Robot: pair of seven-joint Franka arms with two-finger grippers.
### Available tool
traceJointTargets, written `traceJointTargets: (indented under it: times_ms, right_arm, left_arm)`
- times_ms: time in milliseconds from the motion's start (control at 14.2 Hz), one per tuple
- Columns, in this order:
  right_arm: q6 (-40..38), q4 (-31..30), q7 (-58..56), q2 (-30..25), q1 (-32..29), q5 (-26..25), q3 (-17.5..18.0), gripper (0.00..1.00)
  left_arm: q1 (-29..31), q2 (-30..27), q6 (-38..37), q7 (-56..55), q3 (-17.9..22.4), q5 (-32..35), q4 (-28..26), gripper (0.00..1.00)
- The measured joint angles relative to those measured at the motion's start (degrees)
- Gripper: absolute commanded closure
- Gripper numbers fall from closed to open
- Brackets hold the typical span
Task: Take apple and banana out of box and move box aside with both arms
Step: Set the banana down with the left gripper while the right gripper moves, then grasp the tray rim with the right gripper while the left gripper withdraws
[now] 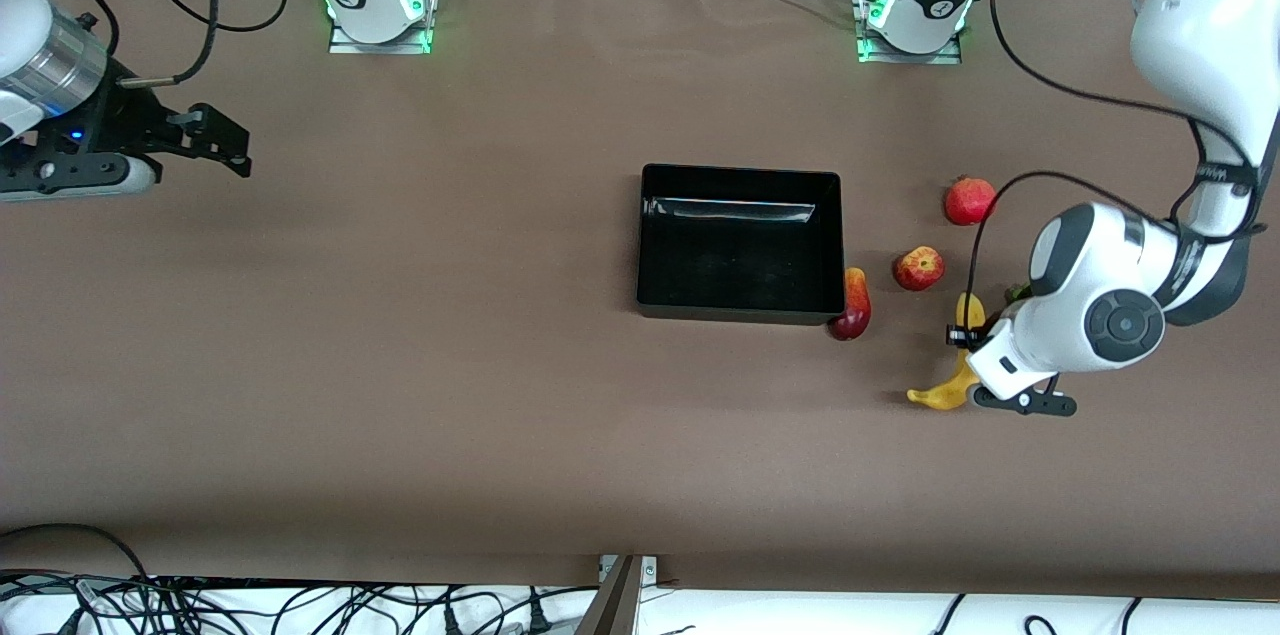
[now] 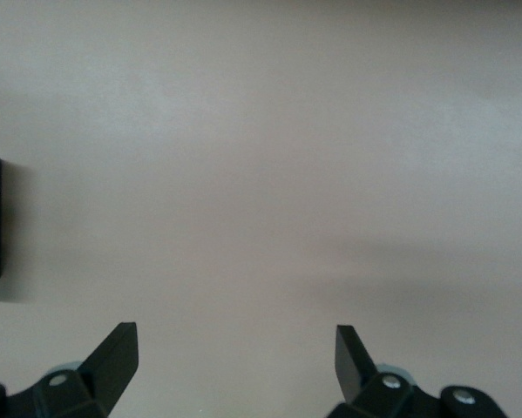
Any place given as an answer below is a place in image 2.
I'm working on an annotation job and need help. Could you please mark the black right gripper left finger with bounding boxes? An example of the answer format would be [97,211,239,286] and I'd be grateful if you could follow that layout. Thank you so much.
[0,321,139,418]

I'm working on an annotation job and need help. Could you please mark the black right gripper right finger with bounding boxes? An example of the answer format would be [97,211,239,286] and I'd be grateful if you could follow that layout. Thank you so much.
[328,324,505,418]

